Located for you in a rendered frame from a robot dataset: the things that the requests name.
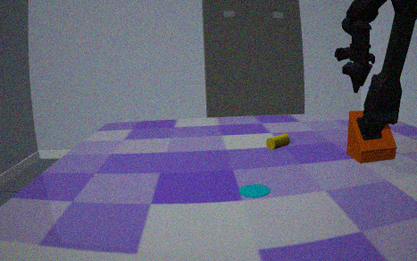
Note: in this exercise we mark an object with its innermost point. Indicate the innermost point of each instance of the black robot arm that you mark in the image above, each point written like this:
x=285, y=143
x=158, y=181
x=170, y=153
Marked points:
x=381, y=105

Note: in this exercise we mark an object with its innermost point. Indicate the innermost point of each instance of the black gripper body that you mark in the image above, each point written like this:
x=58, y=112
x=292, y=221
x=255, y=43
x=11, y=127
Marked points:
x=361, y=58

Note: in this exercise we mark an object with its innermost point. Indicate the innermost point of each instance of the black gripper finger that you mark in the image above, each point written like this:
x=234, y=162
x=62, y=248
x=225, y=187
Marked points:
x=367, y=71
x=357, y=82

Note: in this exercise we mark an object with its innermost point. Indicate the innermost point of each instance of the cyan circle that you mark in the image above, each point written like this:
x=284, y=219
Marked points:
x=254, y=191

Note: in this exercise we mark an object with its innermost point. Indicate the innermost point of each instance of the yellow cylinder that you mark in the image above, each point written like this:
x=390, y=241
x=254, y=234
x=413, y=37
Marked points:
x=278, y=141

